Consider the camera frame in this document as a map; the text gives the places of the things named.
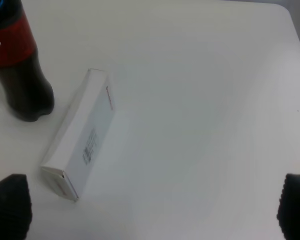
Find white rectangular carton box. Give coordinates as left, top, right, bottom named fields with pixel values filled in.
left=40, top=68, right=114, bottom=201

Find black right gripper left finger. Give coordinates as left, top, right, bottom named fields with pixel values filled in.
left=0, top=174, right=33, bottom=240

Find cola bottle with red label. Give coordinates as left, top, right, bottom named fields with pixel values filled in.
left=0, top=0, right=55, bottom=122

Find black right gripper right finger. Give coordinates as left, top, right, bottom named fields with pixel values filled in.
left=276, top=173, right=300, bottom=240

